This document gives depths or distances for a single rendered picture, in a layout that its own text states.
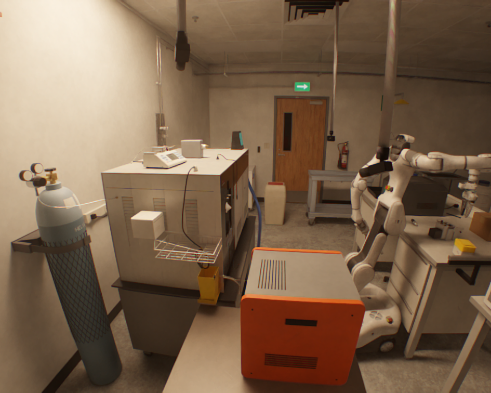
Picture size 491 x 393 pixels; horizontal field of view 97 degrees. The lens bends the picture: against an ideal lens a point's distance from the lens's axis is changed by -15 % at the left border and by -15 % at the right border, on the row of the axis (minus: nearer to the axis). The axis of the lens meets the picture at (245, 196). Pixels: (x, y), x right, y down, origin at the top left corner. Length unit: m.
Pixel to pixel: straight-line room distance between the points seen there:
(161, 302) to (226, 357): 0.65
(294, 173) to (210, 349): 4.43
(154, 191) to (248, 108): 4.03
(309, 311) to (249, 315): 0.21
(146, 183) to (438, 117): 5.57
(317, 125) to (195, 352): 4.63
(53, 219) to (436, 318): 2.59
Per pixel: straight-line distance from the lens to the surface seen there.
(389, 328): 2.18
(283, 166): 5.28
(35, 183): 1.47
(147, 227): 1.30
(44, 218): 1.54
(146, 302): 1.80
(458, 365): 1.89
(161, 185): 1.37
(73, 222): 1.54
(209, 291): 1.41
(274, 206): 4.16
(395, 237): 3.14
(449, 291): 2.26
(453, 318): 2.46
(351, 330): 1.01
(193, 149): 1.83
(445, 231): 2.23
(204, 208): 1.32
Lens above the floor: 1.70
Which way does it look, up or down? 17 degrees down
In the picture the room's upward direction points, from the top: straight up
